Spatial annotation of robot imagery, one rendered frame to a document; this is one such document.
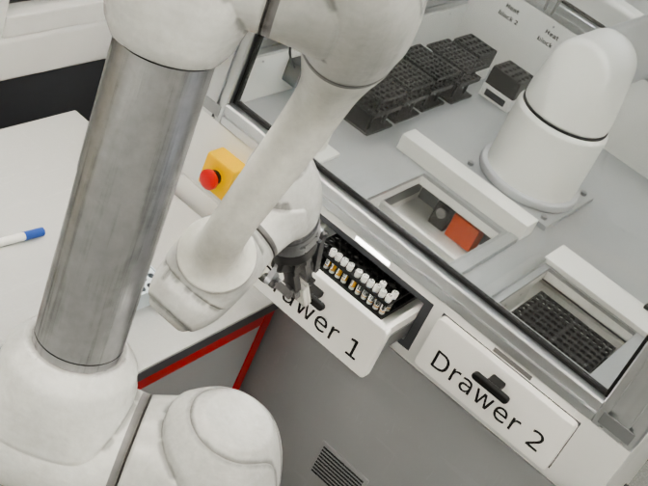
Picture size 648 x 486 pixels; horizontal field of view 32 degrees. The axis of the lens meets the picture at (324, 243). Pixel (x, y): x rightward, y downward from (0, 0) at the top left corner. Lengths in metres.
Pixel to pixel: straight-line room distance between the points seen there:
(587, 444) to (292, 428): 0.64
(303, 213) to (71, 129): 0.91
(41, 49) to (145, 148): 1.28
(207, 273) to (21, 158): 0.86
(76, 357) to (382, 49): 0.47
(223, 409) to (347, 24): 0.49
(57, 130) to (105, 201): 1.19
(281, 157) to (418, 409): 0.89
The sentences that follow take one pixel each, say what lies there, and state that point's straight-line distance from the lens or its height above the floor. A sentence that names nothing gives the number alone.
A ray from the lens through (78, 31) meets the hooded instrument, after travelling 2.41.
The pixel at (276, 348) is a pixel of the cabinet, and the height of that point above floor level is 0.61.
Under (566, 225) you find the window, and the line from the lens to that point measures 1.82.
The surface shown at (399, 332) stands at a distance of 1.98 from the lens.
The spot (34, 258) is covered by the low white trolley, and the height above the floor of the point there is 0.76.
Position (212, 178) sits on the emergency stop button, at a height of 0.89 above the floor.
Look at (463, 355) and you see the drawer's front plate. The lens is 1.95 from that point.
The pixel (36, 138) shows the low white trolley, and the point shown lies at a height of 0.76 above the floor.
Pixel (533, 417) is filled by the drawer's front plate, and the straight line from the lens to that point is 1.93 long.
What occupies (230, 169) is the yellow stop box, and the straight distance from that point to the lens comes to 2.10.
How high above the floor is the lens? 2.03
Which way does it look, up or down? 34 degrees down
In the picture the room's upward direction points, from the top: 25 degrees clockwise
